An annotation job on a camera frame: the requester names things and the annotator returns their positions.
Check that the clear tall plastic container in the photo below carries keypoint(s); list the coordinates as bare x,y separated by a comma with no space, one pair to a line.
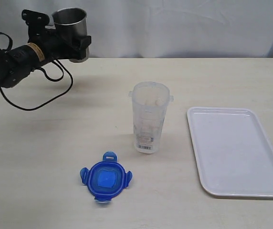
149,104

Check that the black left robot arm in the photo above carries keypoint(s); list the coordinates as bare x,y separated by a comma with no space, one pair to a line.
17,63

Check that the white plastic tray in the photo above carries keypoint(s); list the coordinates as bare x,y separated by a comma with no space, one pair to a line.
233,154

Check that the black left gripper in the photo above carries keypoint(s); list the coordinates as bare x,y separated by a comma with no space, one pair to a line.
48,44

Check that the blue container lid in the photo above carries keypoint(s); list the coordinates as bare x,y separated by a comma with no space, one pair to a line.
106,179

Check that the white backdrop curtain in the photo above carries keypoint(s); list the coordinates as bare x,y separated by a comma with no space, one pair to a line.
160,28

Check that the stainless steel cup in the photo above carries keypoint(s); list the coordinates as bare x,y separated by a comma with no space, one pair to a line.
70,22

